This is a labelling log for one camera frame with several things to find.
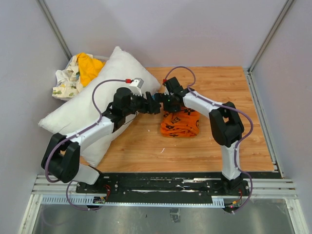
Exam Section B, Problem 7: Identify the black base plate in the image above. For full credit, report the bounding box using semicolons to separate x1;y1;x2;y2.
76;172;250;205

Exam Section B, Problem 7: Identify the yellow cloth in basket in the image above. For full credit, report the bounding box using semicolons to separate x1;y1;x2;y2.
76;53;106;87

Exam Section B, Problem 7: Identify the white printed cloth in basket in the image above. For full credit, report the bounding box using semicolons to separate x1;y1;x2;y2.
52;56;84;100

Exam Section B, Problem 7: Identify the orange flower-pattern pillowcase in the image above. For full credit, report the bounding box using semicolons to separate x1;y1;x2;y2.
160;107;200;138

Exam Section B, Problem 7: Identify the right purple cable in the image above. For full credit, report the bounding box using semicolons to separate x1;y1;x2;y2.
161;66;254;215

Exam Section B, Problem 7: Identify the purple cable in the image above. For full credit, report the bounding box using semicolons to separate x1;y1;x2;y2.
161;66;254;215
44;78;132;212

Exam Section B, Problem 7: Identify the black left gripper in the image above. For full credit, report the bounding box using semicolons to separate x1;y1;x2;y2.
124;90;161;117

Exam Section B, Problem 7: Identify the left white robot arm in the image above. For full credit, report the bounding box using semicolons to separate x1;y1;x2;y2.
41;87;161;193

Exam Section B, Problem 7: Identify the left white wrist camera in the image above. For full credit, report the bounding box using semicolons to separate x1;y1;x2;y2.
129;78;144;96

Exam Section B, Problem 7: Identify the aluminium rail frame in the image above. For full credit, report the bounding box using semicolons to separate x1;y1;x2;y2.
17;174;304;234

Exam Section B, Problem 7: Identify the white pillow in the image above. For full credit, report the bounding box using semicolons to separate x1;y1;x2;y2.
38;46;162;168

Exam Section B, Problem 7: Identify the white plastic basket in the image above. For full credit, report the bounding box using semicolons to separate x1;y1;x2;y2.
63;55;110;102

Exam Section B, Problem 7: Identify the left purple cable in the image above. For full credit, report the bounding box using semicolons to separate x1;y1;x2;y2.
44;78;132;212

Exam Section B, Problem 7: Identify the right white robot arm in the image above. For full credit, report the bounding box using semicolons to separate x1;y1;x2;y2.
155;77;244;195

